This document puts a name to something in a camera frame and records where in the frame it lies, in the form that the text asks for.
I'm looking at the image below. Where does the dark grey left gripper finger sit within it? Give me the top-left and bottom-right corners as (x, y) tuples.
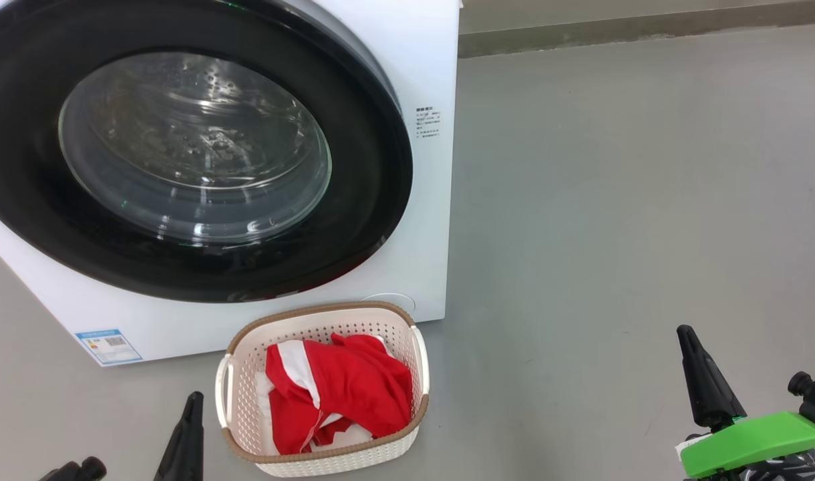
(179, 392), (205, 481)
(154, 392), (195, 481)

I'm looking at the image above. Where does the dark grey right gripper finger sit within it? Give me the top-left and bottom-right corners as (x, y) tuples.
(683, 325), (748, 430)
(677, 325), (723, 432)

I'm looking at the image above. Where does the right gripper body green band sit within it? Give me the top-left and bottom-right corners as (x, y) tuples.
(680, 412), (815, 479)

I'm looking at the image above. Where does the red and white garment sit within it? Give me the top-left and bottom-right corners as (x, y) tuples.
(257, 333), (414, 456)

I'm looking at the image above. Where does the washing machine glass door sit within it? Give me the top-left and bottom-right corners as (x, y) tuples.
(0, 0), (415, 303)

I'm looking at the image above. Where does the cream perforated basket brown rim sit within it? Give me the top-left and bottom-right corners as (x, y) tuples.
(215, 301), (430, 478)

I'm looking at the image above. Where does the white front-load washing machine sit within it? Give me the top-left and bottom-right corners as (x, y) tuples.
(0, 0), (460, 367)

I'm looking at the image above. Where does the blue energy label sticker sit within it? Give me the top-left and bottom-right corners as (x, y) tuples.
(75, 328), (143, 367)

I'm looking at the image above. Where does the small printed text sticker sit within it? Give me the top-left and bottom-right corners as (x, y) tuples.
(416, 107), (443, 140)

